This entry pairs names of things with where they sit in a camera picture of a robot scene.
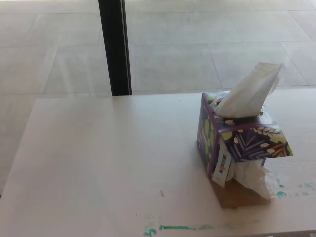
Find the white tissue sheet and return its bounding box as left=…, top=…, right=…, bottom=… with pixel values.
left=215, top=62, right=284, bottom=118

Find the purple floral tissue box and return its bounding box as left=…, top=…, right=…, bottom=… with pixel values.
left=196, top=91, right=295, bottom=209

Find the crumpled white tissues bunch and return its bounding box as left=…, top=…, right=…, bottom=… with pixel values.
left=231, top=159, right=278, bottom=200

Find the black window frame post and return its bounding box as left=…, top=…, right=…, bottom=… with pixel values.
left=98, top=0, right=133, bottom=96

